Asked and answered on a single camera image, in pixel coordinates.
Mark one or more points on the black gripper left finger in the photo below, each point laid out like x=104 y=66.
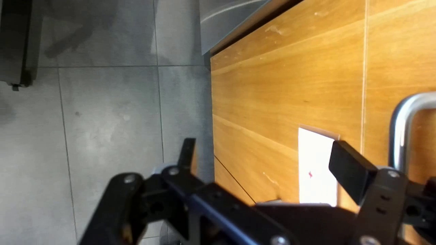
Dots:
x=187 y=153

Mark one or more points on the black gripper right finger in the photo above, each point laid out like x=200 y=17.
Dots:
x=352 y=170

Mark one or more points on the white cabinet label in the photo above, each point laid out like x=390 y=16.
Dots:
x=318 y=167

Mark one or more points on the wooden lower cabinet door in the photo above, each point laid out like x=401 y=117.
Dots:
x=273 y=99

